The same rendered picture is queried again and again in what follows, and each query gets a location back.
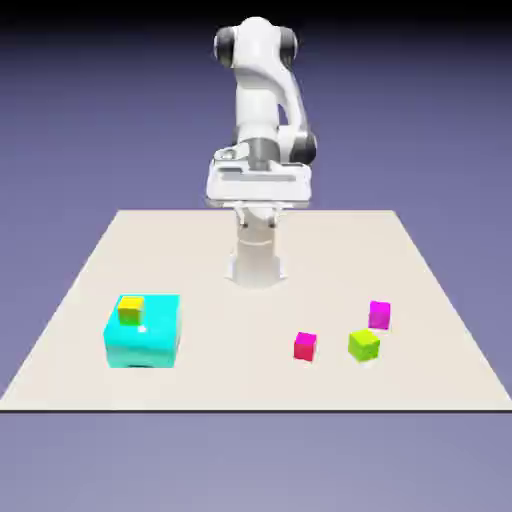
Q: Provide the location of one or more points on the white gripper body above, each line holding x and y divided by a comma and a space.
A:
258, 187

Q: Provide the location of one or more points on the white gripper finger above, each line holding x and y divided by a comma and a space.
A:
241, 216
274, 216

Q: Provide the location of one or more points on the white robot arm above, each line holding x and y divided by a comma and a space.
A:
256, 72

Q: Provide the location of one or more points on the small pink cube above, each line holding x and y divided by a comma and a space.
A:
304, 346

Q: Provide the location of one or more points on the small magenta cube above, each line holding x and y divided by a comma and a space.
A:
379, 315

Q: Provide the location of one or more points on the small yellow cube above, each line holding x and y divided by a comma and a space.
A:
130, 312

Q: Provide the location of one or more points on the small lime green cube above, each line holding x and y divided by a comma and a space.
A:
363, 344

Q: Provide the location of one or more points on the large cyan box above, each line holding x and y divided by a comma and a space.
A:
148, 340

